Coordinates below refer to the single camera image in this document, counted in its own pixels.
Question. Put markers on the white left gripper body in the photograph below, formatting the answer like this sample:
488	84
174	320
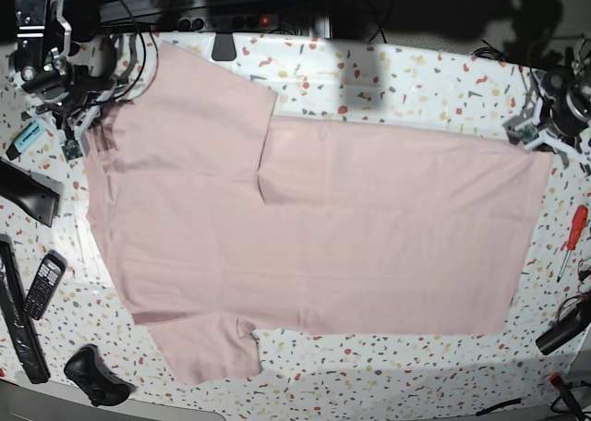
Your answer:
541	129

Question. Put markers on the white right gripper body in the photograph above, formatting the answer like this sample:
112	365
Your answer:
69	128

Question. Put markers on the pink T-shirt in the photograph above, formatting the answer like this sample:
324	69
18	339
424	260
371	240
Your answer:
216	218

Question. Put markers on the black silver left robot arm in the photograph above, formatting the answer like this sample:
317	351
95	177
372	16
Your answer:
561	109

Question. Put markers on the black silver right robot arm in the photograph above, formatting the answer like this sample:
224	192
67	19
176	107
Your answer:
66	94

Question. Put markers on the teal highlighter marker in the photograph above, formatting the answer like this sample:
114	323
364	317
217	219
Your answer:
25	138

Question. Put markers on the black handheld device with grip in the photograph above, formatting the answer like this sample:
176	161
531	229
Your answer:
38	195

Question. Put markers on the black phone handset with keypad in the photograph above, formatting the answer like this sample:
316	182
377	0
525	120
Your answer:
45	283

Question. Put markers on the long black bar remote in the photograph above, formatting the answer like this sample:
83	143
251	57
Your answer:
20	328

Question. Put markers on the black game controller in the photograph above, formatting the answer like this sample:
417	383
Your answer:
88	371

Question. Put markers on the red and black tool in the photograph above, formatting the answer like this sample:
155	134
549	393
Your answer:
572	406

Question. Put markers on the red handled screwdriver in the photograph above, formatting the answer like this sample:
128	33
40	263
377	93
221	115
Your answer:
578	225

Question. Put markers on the aluminium frame rail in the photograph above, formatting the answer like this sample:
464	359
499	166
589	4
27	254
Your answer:
114	11

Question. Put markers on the black power strip red switch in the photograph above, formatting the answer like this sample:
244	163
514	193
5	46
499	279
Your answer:
228	23

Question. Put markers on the black cylindrical device with wires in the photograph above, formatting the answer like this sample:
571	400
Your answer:
571	325

